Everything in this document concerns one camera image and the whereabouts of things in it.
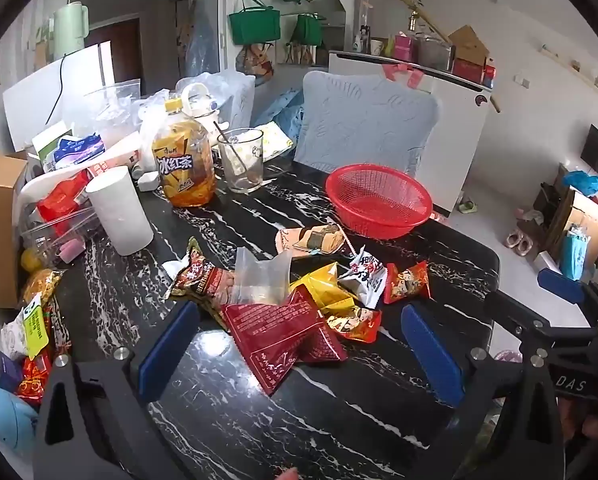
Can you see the small red packets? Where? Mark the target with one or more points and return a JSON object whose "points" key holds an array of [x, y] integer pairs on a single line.
{"points": [[34, 375]]}

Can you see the grey container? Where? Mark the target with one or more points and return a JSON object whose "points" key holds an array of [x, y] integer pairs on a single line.
{"points": [[434, 52]]}

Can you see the red cartoon snack packet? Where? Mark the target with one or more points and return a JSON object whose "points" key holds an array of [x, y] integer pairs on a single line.
{"points": [[356, 322], [406, 282]]}

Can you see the dark red snack packet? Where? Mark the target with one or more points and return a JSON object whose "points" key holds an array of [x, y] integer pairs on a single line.
{"points": [[274, 340]]}

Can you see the house shaped cardboard box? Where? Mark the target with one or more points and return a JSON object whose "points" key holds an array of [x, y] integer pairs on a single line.
{"points": [[469, 45]]}

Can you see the light blue round gadget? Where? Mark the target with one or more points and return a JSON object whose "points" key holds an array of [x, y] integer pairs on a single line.
{"points": [[6, 420]]}

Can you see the white mug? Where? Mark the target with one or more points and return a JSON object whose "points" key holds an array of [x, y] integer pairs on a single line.
{"points": [[376, 47]]}

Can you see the green white carton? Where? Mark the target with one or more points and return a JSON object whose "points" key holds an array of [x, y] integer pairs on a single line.
{"points": [[46, 142]]}

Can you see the red box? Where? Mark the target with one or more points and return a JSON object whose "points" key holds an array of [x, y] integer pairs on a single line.
{"points": [[469, 71]]}

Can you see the clear cake packet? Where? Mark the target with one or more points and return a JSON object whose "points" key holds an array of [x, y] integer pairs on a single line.
{"points": [[309, 240]]}

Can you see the light blue covered chair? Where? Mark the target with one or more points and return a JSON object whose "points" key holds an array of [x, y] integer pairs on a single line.
{"points": [[364, 120]]}

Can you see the dark blue booklet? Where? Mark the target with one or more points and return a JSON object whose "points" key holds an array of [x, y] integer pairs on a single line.
{"points": [[4, 372]]}

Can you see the yellow snack packet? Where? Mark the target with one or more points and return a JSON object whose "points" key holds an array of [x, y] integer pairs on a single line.
{"points": [[324, 287]]}

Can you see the bamboo pole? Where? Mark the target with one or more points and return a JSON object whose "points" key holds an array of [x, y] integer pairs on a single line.
{"points": [[429, 20]]}

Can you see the plain white snack packet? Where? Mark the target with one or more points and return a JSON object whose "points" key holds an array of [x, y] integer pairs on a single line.
{"points": [[173, 269]]}

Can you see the white plastic tray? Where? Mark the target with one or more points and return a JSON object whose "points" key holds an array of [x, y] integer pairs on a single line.
{"points": [[31, 185]]}

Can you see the iced tea bottle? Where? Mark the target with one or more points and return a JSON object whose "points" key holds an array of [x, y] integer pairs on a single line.
{"points": [[181, 170]]}

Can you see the green slipper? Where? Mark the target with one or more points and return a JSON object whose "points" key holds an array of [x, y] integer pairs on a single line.
{"points": [[466, 206]]}

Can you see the small white box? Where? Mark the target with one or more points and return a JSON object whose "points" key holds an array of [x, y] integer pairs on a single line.
{"points": [[149, 180]]}

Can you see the pair of slippers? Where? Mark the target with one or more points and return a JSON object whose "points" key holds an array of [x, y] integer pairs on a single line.
{"points": [[516, 240]]}

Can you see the patterned hanging bag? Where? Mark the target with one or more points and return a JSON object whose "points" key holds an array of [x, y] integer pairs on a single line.
{"points": [[254, 62]]}

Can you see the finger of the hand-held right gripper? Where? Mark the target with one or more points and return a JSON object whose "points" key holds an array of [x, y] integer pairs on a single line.
{"points": [[559, 285], [519, 317]]}

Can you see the golden snack packet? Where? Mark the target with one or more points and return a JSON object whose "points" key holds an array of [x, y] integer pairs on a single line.
{"points": [[41, 285]]}

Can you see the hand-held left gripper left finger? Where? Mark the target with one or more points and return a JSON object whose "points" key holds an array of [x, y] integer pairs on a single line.
{"points": [[169, 350]]}

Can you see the tall clear bottle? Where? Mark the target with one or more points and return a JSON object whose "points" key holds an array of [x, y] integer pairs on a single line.
{"points": [[364, 15]]}

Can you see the green label packet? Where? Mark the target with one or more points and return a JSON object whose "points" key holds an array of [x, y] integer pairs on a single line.
{"points": [[31, 325]]}

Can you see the white paper towel roll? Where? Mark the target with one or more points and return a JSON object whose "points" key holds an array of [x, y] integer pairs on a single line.
{"points": [[119, 215]]}

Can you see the pink gift box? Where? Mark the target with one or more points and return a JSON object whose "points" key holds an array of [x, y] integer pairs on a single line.
{"points": [[404, 47]]}

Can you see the white appliance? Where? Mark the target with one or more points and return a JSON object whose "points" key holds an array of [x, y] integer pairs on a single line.
{"points": [[39, 95]]}

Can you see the red plastic basket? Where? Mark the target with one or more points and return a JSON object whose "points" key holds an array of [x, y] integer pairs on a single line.
{"points": [[379, 210]]}

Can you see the person's right hand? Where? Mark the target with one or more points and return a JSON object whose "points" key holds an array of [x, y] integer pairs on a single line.
{"points": [[594, 430]]}

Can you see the yellow lemon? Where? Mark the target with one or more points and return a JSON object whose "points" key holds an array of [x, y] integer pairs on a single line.
{"points": [[29, 260]]}

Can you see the clear zip bag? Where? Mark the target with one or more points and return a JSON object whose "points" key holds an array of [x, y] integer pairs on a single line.
{"points": [[259, 280]]}

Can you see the metal spoon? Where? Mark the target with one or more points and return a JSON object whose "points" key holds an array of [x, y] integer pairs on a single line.
{"points": [[239, 157]]}

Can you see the glass cup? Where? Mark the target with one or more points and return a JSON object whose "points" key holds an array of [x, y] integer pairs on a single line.
{"points": [[229, 175]]}

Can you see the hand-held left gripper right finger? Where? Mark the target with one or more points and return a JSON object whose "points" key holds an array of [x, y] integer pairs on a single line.
{"points": [[431, 360]]}

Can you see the blue wipes pack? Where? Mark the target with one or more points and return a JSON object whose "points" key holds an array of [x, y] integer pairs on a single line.
{"points": [[76, 150]]}

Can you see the flat cardboard boxes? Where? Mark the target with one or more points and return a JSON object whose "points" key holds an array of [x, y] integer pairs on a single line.
{"points": [[586, 225]]}

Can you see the clear plastic container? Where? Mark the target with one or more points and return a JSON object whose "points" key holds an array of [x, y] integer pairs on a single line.
{"points": [[44, 237]]}

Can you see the small pink block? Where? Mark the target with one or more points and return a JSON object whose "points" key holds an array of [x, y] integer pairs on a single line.
{"points": [[71, 251]]}

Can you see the wooden wall rod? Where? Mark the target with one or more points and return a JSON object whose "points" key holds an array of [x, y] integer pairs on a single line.
{"points": [[574, 67]]}

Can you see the white printed snack packet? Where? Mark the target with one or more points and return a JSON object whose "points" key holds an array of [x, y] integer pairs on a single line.
{"points": [[366, 272]]}

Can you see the mint green kettle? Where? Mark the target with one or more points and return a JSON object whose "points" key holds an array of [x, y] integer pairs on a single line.
{"points": [[69, 30]]}

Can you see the brown sausage snack packet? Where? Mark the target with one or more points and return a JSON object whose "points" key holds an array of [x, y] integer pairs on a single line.
{"points": [[199, 280]]}

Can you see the blue plastic bag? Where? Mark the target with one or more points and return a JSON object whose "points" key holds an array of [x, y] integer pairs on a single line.
{"points": [[584, 182], [289, 110]]}

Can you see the teal gift bag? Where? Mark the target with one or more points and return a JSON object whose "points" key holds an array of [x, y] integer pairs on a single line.
{"points": [[574, 252]]}

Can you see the yellow patterned white pouch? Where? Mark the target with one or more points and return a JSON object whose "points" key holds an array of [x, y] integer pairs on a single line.
{"points": [[274, 137]]}

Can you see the white cabinet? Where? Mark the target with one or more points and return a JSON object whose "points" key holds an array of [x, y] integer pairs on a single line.
{"points": [[454, 125]]}

